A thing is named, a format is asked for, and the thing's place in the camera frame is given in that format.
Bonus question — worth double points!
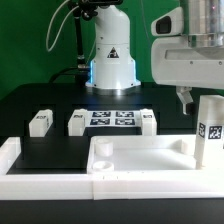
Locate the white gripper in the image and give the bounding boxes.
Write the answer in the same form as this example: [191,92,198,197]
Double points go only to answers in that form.
[151,45,224,115]

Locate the white desk top tray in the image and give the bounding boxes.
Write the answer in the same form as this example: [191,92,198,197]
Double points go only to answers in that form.
[87,135,224,174]

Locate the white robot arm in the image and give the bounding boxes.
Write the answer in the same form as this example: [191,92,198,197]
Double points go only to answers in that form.
[86,0,224,107]

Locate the fiducial marker sheet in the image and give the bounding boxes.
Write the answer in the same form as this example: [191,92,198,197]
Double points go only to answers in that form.
[85,110,140,127]

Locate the white U-shaped obstacle fence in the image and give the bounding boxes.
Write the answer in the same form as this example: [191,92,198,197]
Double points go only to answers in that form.
[0,137,224,200]

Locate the black cable on table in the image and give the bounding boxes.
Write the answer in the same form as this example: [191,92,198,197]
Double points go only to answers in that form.
[48,67,88,84]

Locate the white cable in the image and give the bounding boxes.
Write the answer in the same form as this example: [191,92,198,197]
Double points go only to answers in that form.
[45,0,78,53]

